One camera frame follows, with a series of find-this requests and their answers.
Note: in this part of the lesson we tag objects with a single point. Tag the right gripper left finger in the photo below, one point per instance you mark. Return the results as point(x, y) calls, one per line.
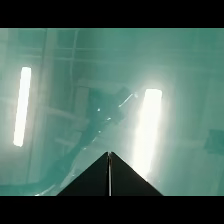
point(93, 181)

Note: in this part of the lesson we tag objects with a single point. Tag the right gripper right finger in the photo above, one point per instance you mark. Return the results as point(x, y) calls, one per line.
point(128, 181)

